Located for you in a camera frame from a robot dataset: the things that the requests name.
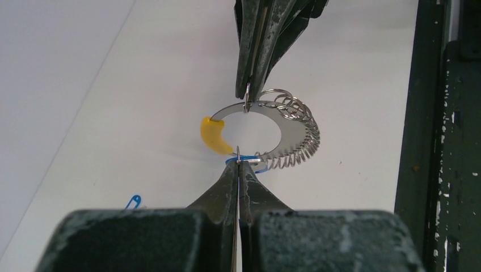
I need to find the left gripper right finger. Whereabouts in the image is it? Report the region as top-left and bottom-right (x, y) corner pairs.
(239, 161), (424, 271)

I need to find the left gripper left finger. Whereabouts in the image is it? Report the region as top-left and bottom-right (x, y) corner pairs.
(36, 161), (238, 271)

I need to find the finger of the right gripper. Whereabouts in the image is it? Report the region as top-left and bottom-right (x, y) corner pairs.
(250, 1), (328, 103)
(234, 1), (273, 99)

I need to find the blue key tag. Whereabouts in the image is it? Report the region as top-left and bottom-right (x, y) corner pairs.
(125, 194), (142, 210)
(225, 155), (268, 174)

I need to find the metal keyring with yellow tip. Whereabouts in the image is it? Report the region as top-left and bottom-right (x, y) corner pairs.
(200, 89), (320, 173)

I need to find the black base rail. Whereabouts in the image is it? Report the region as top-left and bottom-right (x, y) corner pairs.
(394, 1), (480, 271)

